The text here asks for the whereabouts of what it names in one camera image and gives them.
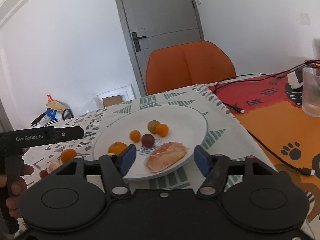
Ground large orange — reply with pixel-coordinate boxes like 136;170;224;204
108;142;127;155
60;148;78;164

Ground small orange kumquat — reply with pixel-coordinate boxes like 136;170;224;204
129;130;141;142
156;124;169;137

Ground dark brown round fruit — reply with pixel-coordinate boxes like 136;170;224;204
141;134;155;148

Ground red cherry tomato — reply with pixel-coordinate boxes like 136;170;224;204
39;170;48;179

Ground peeled pomelo segment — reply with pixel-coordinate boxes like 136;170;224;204
144;142;188;173
47;159;63;174

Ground yellow-brown longan fruit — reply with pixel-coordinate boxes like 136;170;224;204
147;120;160;134

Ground person's left hand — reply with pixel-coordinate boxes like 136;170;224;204
1;164;34;218

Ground patterned white tablecloth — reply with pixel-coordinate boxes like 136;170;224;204
17;83;316;240

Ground pile of bags clutter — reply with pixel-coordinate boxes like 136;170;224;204
30;94;74;128

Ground white round plate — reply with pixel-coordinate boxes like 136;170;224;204
93;105;208;180

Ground red orange cartoon tablecloth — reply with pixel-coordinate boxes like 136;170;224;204
208;76;319;225

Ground orange chair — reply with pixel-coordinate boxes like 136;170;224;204
145;41;236;95

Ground white charger adapter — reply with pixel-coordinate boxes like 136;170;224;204
287;69;303;90

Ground ribbed drinking glass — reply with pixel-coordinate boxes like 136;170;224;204
302;67;320;118

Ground cardboard box by wall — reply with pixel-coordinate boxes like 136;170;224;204
102;95;123;107

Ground white board by wall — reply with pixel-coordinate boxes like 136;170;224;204
97;85;135;104

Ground black usb cable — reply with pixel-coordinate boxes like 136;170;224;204
214;59;320;177

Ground grey door with handle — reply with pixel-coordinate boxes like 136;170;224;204
116;0;204;96

